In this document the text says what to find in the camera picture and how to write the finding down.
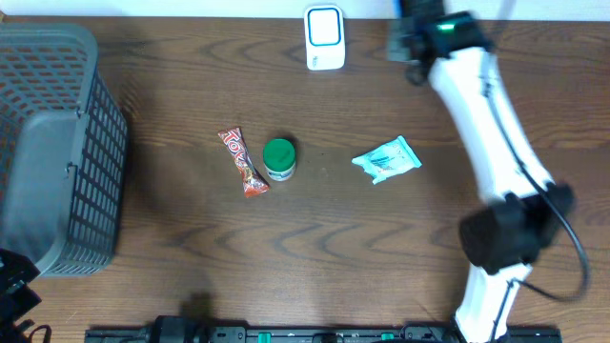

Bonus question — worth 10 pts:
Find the right camera cable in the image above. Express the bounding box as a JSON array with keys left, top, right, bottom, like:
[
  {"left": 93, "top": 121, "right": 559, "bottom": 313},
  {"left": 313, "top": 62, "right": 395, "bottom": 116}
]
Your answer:
[{"left": 480, "top": 0, "right": 591, "bottom": 343}]

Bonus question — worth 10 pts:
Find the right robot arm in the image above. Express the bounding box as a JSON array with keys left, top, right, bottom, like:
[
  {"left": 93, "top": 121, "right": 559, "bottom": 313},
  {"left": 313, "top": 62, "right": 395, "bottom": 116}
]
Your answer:
[{"left": 388, "top": 1, "right": 574, "bottom": 342}]

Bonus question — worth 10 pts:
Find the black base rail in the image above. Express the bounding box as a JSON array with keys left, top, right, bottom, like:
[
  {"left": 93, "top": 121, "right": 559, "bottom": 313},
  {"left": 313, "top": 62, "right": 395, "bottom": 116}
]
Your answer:
[{"left": 84, "top": 314, "right": 563, "bottom": 343}]

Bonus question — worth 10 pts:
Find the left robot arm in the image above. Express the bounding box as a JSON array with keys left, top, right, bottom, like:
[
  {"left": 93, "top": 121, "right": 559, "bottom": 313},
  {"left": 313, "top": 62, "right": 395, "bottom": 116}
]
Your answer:
[{"left": 1, "top": 249, "right": 52, "bottom": 343}]

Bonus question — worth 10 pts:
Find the grey plastic mesh basket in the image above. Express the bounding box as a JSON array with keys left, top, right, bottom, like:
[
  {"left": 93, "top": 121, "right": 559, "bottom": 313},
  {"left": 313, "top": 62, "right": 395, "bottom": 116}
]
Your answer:
[{"left": 1, "top": 24, "right": 129, "bottom": 277}]

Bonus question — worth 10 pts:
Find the red chocolate bar wrapper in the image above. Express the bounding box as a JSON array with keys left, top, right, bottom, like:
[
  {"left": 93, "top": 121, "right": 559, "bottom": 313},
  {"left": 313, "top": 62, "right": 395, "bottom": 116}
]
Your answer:
[{"left": 218, "top": 127, "right": 270, "bottom": 198}]

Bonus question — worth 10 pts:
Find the teal wet wipes pack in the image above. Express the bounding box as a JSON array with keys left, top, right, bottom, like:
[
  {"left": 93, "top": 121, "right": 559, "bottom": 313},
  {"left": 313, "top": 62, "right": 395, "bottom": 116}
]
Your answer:
[{"left": 352, "top": 135, "right": 422, "bottom": 185}]

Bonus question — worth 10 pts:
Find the white barcode scanner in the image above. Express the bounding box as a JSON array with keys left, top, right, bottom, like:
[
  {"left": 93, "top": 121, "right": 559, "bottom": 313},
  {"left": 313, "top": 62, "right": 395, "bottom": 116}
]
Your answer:
[{"left": 303, "top": 5, "right": 346, "bottom": 71}]

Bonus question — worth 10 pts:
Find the green lid jar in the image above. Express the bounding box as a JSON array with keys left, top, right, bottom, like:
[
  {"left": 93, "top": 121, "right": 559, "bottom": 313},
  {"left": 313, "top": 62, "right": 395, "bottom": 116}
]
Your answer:
[{"left": 263, "top": 138, "right": 296, "bottom": 181}]

